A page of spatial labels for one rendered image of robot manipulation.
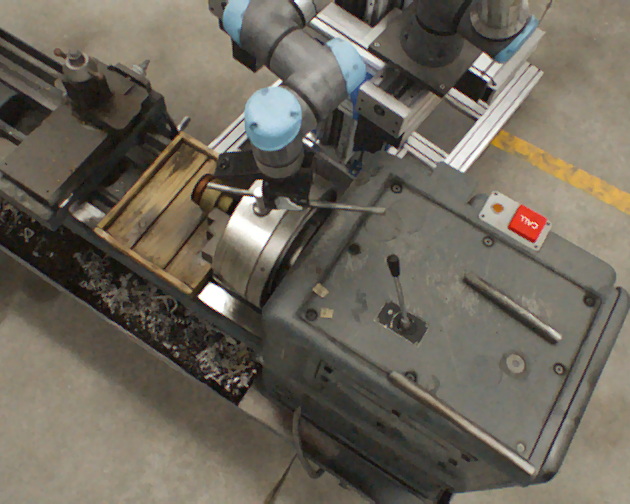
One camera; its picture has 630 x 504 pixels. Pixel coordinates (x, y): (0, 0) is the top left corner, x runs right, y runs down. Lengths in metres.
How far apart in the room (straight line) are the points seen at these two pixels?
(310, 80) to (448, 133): 1.83
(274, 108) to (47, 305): 1.88
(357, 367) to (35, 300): 1.72
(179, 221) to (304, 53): 0.82
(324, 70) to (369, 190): 0.42
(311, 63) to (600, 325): 0.73
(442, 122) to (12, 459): 2.08
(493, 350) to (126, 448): 1.54
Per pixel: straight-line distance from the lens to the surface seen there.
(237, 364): 1.81
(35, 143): 1.71
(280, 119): 0.82
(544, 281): 1.25
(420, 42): 1.54
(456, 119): 2.72
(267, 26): 0.92
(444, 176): 1.29
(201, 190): 1.38
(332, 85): 0.87
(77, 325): 2.52
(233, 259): 1.25
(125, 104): 1.65
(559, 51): 3.44
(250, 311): 1.53
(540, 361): 1.20
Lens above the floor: 2.32
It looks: 66 degrees down
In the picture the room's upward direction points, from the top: 10 degrees clockwise
